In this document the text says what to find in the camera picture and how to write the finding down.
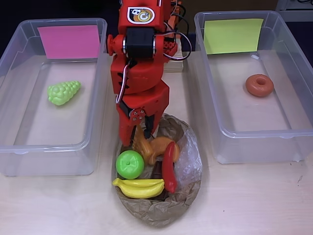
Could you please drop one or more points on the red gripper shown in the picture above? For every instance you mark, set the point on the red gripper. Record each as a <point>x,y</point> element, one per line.
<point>149,99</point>

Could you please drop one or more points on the green toy apple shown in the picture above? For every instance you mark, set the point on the green toy apple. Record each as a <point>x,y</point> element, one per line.
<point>129,165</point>

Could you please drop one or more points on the yellow toy banana bunch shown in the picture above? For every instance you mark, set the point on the yellow toy banana bunch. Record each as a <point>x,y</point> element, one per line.
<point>139,188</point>

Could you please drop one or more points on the pale green toy grapes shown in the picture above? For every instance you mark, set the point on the pale green toy grapes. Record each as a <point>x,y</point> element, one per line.
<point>62,93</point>

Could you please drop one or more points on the brown toy doughnut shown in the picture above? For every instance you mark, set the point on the brown toy doughnut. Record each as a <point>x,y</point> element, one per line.
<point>252,89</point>

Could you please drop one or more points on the red robot arm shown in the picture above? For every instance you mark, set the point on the red robot arm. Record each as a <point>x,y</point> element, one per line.
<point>144,78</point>

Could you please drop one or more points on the clear plastic bin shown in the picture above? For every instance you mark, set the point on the clear plastic bin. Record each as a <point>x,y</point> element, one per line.
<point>61,127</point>
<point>256,117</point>

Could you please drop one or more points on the pink paper label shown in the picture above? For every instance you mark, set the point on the pink paper label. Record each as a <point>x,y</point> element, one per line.
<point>71,41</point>

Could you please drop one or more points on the yellow-green paper label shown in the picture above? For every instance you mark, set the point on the yellow-green paper label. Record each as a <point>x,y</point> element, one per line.
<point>232,36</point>

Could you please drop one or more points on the orange toy croissant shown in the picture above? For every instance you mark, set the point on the orange toy croissant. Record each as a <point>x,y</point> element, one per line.
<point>159,147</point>

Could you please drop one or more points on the red toy chili pepper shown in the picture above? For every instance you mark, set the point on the red toy chili pepper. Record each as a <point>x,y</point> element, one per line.
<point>169,169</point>

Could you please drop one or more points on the wooden base block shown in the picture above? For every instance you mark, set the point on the wooden base block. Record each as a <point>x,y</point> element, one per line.
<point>174,66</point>

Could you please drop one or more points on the crumpled brown paper bag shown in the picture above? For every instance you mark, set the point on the crumpled brown paper bag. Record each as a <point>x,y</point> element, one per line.
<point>159,215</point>

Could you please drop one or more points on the orange table clamp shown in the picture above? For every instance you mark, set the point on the orange table clamp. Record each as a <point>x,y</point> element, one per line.
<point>174,24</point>

